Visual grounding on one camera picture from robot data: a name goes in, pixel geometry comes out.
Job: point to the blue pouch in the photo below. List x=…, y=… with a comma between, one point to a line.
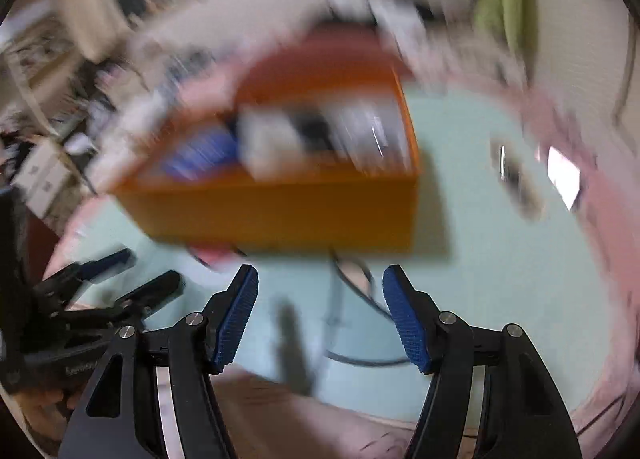
x=200, y=156

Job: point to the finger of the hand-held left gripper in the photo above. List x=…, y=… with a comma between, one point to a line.
x=150, y=291
x=107, y=261

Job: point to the pink round item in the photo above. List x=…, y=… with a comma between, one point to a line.
x=215, y=256

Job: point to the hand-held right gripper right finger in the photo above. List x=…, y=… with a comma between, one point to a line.
x=407, y=329

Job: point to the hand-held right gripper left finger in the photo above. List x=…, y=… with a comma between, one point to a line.
x=235, y=324

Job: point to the orange cardboard box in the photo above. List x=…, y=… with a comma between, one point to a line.
x=300, y=219

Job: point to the maroon cushion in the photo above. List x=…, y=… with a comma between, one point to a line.
x=325, y=49

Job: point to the person's left hand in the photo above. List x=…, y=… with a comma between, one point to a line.
x=50, y=404

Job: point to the white storage box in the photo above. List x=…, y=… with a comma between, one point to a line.
x=42, y=176

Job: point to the white card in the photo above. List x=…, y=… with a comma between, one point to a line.
x=565, y=179

